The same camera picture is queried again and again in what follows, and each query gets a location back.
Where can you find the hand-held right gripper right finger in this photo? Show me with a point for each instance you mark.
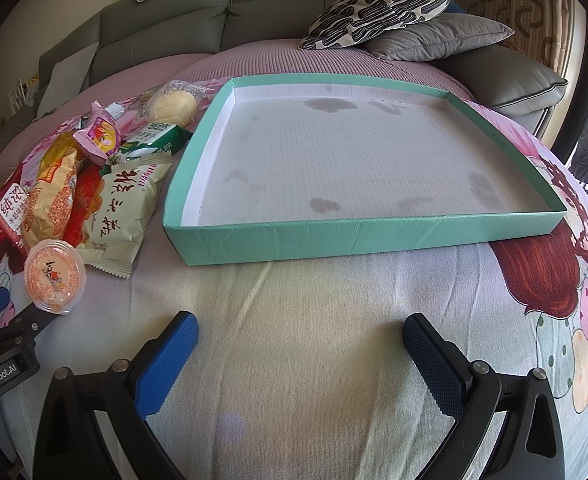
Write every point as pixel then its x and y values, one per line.
pixel 433 365

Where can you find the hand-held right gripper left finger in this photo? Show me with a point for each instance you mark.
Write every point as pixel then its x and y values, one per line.
pixel 166 360

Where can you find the orange jelly cup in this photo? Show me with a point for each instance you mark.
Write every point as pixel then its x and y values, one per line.
pixel 54 275

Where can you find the red white milk packet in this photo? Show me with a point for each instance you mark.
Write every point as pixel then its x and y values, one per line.
pixel 6 215

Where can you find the orange snack packet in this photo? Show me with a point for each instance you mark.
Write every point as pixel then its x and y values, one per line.
pixel 49 205

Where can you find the red snack packet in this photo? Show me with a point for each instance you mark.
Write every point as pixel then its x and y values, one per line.
pixel 83 210

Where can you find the yellow snack packet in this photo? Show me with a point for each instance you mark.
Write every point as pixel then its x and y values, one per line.
pixel 61 147

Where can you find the pink cake roll packet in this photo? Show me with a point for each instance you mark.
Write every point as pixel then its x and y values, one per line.
pixel 101 137

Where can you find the green white biscuit packet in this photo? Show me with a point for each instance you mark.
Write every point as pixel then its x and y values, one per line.
pixel 159 140

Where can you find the teal cardboard box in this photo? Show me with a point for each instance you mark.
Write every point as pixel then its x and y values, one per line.
pixel 324 160

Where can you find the printed cartoon blanket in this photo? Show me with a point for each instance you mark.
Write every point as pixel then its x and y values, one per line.
pixel 299 310

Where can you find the cream snack packet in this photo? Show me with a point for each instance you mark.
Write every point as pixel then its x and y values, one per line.
pixel 119 205

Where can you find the colourful leaflets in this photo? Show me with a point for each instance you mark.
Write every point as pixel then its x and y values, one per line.
pixel 21 92

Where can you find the light grey pillow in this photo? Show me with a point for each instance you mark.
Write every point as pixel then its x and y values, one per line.
pixel 69 80

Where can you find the bun in clear wrapper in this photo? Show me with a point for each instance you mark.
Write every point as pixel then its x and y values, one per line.
pixel 174 105

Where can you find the pink sofa cover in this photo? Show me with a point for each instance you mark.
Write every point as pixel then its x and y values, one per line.
pixel 254 60

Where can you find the grey sofa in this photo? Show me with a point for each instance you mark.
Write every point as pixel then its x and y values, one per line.
pixel 174 20

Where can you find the blue cloth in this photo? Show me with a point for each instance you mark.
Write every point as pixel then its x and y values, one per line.
pixel 456 8

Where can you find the black white patterned pillow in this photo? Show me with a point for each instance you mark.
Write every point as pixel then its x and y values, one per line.
pixel 373 10

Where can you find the beige patterned curtain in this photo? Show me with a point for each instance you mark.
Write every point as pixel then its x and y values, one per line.
pixel 523 10

